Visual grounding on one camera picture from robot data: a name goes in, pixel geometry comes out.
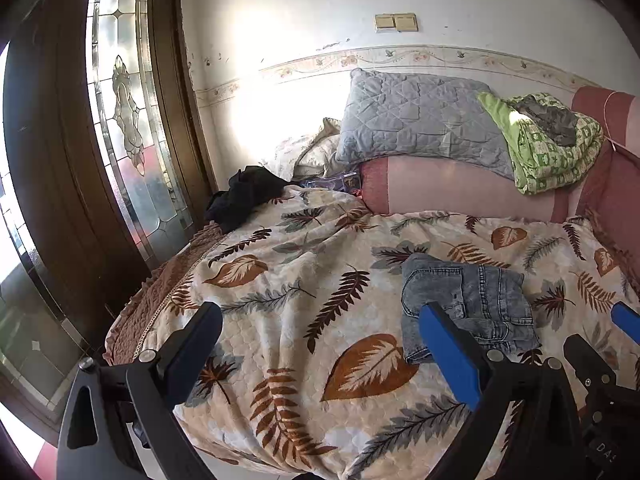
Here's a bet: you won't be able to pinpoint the grey crumpled cloth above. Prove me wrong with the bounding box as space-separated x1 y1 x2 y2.
515 94 581 147

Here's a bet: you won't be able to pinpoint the grey quilted pillow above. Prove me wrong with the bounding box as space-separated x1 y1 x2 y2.
335 67 516 181

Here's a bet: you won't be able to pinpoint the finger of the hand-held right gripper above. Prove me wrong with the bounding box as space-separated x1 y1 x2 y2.
563 334 619 397
611 302 640 346

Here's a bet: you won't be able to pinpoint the purple packet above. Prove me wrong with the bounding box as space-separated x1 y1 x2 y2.
300 172 362 194

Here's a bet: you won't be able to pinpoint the white floral pillow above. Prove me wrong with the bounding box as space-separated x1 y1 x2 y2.
262 117 343 181

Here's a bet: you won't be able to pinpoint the green patterned cloth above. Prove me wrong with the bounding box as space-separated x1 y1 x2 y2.
477 91 605 196

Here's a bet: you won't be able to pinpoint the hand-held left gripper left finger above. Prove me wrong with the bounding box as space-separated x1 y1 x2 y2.
56 301 224 480

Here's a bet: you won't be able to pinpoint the pink sofa backrest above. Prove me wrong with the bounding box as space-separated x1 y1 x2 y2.
360 85 640 286

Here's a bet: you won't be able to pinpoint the wooden door with glass panel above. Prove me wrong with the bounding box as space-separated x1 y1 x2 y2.
0 0 218 426

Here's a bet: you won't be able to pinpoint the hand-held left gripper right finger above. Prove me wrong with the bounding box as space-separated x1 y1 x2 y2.
418 301 588 480

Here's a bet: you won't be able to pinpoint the pink lace-edged bed cover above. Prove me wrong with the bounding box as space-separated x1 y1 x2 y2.
102 222 226 366

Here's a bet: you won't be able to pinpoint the leaf-print blanket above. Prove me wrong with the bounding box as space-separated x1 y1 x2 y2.
135 185 640 480

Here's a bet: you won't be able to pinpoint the black cloth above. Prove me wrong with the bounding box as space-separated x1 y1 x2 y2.
204 165 301 235

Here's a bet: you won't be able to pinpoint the blue-grey denim pants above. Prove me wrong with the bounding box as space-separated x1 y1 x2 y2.
401 252 542 366

